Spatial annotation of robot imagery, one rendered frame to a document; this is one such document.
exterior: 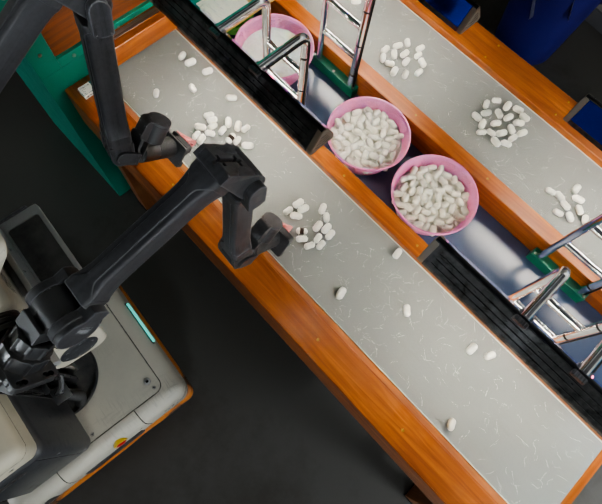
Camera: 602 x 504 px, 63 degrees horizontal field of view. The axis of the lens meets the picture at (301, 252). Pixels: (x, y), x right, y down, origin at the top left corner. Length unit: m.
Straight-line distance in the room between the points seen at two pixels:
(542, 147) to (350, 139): 0.62
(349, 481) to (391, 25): 1.70
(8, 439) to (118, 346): 0.60
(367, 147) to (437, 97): 0.31
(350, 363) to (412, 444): 0.25
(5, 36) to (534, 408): 1.45
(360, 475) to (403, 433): 0.78
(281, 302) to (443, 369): 0.48
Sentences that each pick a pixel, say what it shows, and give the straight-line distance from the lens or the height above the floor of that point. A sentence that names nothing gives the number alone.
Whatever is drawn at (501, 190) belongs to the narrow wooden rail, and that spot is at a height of 0.77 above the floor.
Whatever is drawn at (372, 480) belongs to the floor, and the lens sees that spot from 2.13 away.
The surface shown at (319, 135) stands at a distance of 1.16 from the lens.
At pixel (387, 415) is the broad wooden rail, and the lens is 1.34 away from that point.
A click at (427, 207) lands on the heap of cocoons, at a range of 1.54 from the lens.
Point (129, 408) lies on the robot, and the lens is 1.86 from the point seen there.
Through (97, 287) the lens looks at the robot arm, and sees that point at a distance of 0.86.
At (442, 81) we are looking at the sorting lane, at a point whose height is 0.74.
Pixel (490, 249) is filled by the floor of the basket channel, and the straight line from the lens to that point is 1.63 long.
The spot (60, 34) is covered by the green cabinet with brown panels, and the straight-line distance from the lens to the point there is 1.66.
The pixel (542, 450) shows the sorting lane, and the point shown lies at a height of 0.74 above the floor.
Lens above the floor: 2.08
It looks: 71 degrees down
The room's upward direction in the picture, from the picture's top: 10 degrees clockwise
